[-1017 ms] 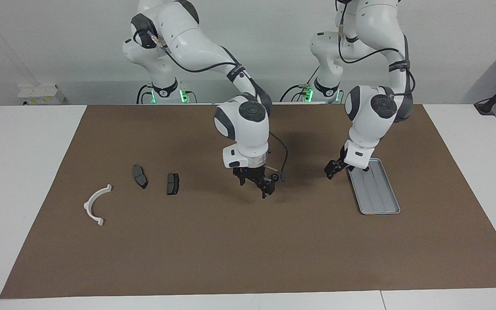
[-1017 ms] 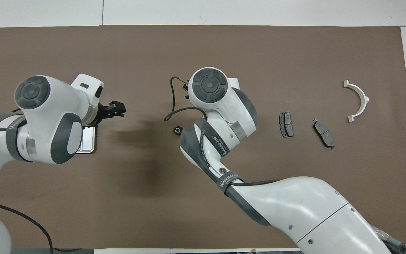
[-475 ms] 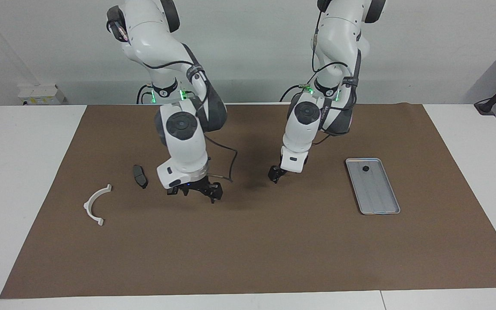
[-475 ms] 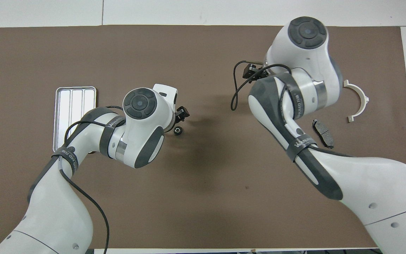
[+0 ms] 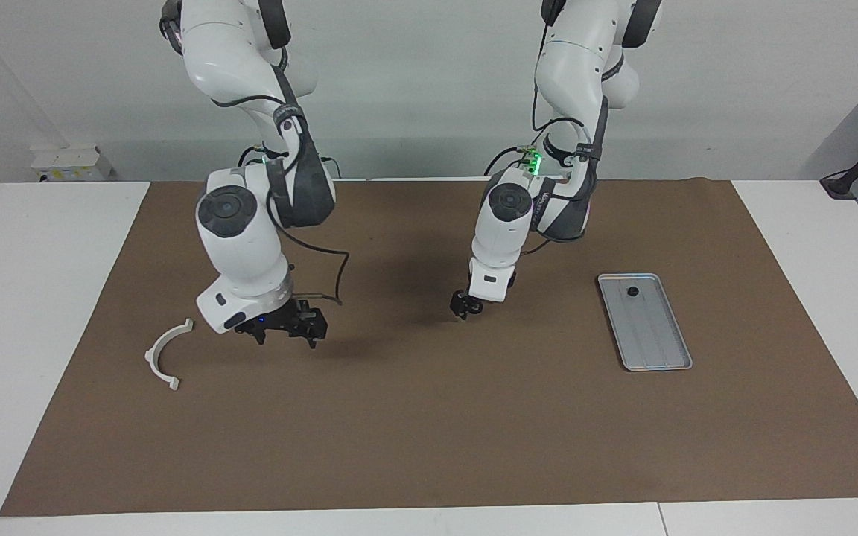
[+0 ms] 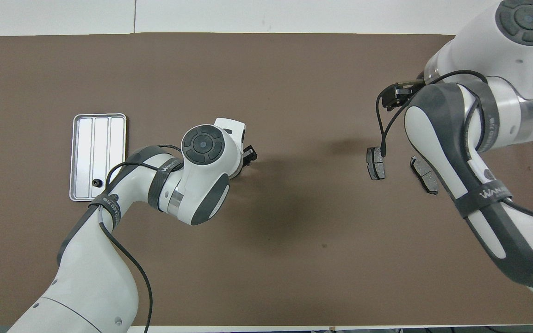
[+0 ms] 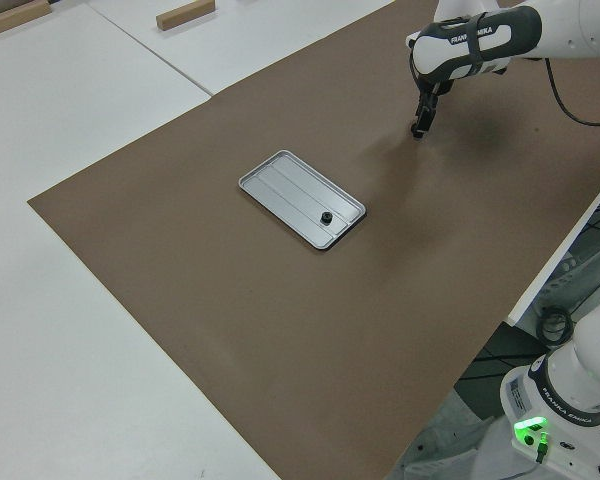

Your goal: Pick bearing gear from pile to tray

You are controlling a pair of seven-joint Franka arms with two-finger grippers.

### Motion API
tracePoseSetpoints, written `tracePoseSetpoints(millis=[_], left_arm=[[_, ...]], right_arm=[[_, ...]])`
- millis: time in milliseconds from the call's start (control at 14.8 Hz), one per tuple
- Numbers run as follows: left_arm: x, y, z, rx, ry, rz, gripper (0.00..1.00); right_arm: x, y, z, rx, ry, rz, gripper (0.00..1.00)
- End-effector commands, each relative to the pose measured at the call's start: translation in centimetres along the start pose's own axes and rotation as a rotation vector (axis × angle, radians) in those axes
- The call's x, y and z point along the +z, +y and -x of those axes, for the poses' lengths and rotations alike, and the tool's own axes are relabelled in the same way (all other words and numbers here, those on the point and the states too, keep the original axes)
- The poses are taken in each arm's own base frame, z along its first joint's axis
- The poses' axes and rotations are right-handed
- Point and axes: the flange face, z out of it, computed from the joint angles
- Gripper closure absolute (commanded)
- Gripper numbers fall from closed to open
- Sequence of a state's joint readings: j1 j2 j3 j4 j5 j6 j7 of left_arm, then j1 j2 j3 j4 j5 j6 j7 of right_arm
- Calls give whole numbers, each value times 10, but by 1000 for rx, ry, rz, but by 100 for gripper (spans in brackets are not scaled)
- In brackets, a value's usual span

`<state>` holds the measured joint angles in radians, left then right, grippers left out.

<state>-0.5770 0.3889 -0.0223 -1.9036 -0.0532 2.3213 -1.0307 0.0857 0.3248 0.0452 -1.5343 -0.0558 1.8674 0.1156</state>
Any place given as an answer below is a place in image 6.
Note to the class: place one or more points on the rectangular dark brake pad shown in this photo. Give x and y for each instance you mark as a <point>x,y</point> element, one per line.
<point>375,163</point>

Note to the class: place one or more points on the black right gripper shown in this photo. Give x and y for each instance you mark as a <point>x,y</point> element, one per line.
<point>412,87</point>

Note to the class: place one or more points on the brown table mat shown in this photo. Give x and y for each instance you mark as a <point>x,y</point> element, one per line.
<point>294,231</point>

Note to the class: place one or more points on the elongated dark brake pad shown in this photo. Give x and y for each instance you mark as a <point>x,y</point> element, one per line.
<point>424,175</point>

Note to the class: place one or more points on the small black bearing gear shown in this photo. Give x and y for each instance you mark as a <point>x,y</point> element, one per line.
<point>97,183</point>

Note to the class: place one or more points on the silver metal tray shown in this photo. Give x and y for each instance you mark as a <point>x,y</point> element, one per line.
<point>98,152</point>

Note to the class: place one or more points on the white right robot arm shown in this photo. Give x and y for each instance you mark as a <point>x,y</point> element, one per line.
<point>442,138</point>

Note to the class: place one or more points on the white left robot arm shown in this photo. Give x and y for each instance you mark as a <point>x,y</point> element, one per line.
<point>201,175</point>

